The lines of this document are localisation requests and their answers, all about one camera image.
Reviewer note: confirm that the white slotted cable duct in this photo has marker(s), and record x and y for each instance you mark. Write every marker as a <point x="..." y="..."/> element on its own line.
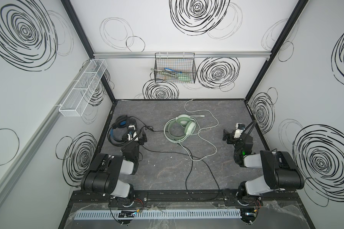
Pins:
<point x="158" y="214"/>

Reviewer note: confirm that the clear wall shelf bin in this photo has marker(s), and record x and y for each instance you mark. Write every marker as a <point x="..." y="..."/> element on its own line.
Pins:
<point x="85" y="85"/>

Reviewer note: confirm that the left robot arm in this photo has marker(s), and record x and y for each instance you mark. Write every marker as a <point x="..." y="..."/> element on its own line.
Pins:
<point x="102" y="176"/>

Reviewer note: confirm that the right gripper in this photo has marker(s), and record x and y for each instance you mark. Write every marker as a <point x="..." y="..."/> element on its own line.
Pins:
<point x="231" y="136"/>

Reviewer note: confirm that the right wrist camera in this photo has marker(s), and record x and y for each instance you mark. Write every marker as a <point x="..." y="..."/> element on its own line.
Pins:
<point x="240" y="126"/>

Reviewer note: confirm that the black and blue headphones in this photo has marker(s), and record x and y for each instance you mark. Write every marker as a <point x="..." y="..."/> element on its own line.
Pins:
<point x="117" y="134"/>

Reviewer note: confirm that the side wall aluminium rail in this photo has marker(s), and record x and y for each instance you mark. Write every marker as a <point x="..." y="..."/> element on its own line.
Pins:
<point x="21" y="162"/>

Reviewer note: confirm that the right corner frame post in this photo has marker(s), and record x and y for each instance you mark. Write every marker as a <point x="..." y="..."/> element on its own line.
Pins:
<point x="301" y="4"/>

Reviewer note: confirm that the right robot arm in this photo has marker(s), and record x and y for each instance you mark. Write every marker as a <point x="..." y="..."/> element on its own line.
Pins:
<point x="280" y="172"/>

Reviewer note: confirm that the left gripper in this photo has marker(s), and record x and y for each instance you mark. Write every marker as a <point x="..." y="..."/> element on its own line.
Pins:
<point x="138" y="137"/>

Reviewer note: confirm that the black corner frame post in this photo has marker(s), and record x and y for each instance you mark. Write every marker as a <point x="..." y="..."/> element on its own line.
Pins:
<point x="85" y="42"/>

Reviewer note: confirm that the black wire basket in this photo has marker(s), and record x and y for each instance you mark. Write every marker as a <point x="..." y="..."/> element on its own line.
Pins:
<point x="185" y="65"/>

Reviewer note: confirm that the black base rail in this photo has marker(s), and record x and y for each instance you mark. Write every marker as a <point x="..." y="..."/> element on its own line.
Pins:
<point x="145" y="198"/>

